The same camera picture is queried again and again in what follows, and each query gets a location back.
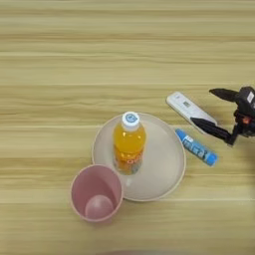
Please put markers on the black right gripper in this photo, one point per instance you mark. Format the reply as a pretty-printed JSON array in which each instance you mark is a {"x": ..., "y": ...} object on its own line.
[{"x": 247, "y": 124}]

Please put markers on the white oblong plastic device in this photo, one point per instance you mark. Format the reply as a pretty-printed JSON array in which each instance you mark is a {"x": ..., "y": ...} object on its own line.
[{"x": 186, "y": 106}]

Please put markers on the blue tube white print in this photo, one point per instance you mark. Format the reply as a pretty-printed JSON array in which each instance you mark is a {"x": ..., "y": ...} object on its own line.
[{"x": 196, "y": 148}]

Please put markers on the orange juice bottle white cap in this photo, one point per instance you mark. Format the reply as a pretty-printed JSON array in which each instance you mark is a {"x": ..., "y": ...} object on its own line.
[{"x": 129, "y": 144}]

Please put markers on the beige round plate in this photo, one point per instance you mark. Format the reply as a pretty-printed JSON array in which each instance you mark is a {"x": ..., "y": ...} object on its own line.
[{"x": 161, "y": 166}]

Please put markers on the pink plastic cup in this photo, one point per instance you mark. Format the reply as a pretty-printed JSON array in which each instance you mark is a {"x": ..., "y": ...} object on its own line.
[{"x": 94, "y": 187}]

